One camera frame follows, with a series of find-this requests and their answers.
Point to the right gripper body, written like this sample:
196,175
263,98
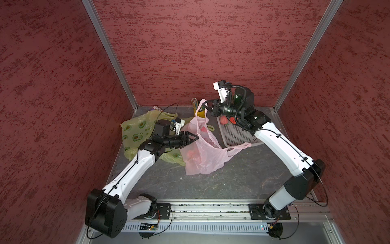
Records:
226,109

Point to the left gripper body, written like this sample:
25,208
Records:
176,141

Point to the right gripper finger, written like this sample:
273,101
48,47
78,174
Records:
209,103
208,107

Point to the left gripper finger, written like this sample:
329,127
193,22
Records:
188,136
185,143

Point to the peach front orange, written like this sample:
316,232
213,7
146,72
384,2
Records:
192,154

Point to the pink plastic bag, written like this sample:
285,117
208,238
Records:
211,155

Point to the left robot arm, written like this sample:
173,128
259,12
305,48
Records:
106,210

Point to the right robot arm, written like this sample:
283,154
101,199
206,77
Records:
237,102

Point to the green avocado print bag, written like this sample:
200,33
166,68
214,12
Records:
139,129

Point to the yellow pencil cup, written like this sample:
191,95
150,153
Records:
200,113

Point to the pencils in cup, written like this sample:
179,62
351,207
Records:
195,103

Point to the white plastic basket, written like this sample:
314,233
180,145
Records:
232,135

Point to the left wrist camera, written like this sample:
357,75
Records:
178,124

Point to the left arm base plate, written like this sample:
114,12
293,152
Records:
158,211

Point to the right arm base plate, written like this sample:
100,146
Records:
268,212

